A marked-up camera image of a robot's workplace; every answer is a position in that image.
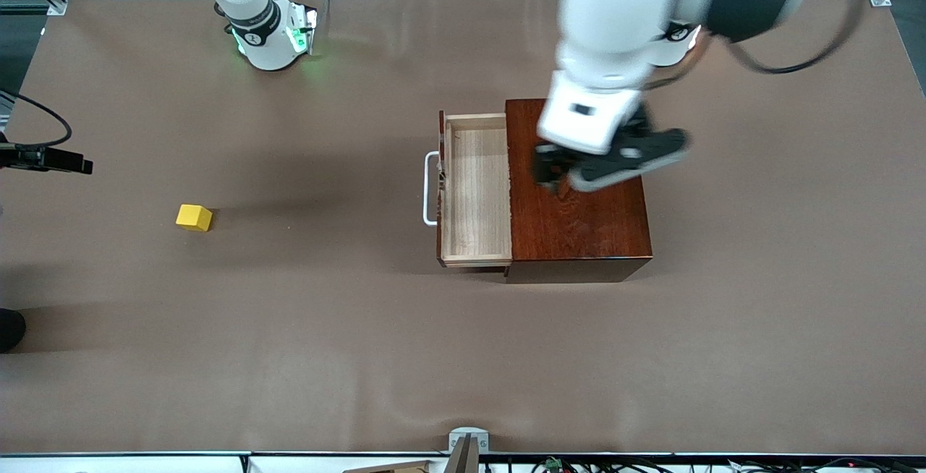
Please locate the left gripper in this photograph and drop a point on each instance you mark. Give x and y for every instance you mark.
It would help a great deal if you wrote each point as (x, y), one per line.
(548, 163)

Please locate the yellow wooden block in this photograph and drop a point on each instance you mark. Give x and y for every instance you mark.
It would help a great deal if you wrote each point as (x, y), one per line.
(192, 218)

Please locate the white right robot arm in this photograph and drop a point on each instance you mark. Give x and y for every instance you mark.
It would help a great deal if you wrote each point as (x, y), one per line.
(264, 32)

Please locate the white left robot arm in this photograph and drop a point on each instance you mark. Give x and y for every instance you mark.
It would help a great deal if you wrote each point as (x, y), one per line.
(615, 10)

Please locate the dark brown wooden cabinet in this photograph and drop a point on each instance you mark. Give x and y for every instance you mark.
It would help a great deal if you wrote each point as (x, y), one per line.
(600, 227)

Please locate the black shoe tip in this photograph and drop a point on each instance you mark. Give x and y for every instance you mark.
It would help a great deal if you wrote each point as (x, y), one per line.
(10, 330)

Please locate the brown table cloth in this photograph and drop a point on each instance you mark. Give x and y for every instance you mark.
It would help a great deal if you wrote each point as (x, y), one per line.
(362, 350)

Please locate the brown cardboard piece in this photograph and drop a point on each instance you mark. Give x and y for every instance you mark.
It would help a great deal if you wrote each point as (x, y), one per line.
(398, 468)

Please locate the grey metal clamp bracket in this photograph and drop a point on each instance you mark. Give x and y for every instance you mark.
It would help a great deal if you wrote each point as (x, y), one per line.
(469, 433)

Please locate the grey metal post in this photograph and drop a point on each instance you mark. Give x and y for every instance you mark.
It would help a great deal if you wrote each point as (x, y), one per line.
(463, 458)

